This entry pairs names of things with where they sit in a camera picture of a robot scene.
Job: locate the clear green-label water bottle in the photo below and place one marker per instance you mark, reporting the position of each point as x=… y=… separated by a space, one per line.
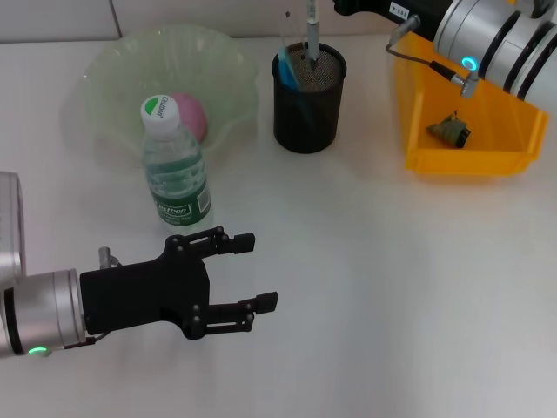
x=174 y=165

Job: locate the grey retractable pen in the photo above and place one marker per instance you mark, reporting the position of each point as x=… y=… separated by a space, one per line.
x=312 y=39

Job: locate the yellow plastic storage bin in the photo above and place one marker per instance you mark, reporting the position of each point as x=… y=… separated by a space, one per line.
x=478 y=157

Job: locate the green wavy glass plate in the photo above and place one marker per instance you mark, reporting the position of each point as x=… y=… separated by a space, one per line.
x=117 y=65

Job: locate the teal plastic wrapper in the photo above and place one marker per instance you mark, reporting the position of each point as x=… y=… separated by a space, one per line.
x=446 y=130

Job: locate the pink peach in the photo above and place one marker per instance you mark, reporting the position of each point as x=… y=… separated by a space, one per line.
x=196 y=117

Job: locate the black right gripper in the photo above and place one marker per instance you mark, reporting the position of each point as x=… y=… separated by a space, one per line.
x=370 y=6

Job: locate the black mesh pen cup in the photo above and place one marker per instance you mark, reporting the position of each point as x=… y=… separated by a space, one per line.
x=304 y=126

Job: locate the blue scissors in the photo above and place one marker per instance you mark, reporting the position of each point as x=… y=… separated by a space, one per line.
x=287 y=69

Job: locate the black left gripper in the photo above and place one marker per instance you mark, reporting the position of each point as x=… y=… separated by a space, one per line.
x=148 y=291

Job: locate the transparent plastic ruler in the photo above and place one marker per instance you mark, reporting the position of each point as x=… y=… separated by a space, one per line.
x=290 y=30

